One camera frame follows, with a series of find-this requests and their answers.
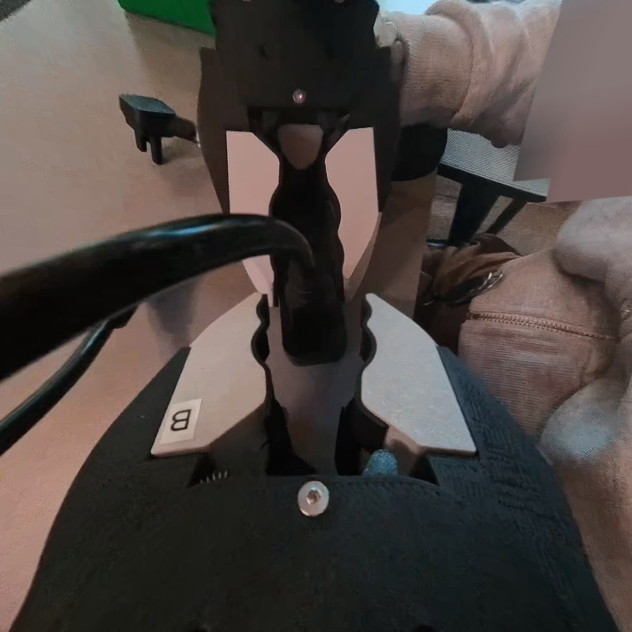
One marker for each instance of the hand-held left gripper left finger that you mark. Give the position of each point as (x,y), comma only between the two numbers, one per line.
(222,385)

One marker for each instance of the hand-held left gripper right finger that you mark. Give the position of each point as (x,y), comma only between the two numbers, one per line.
(410,395)

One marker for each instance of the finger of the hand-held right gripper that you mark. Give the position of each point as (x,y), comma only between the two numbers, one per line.
(358,187)
(247,173)

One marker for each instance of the person's right forearm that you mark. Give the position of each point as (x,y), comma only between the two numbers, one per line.
(469,64)

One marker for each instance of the black angled plug with prongs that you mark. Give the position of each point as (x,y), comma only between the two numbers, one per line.
(145,113)

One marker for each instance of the person's right hand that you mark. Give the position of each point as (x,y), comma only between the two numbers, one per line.
(386,30)

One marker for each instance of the brown fabric with metal clasp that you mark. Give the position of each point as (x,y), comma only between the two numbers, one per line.
(449,281)

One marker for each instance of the grey mesh chair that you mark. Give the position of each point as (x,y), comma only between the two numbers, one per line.
(486,158)

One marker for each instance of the green box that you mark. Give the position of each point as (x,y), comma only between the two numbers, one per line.
(168,12)

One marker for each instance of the person in beige sweater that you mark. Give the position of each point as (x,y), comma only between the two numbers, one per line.
(538,345)

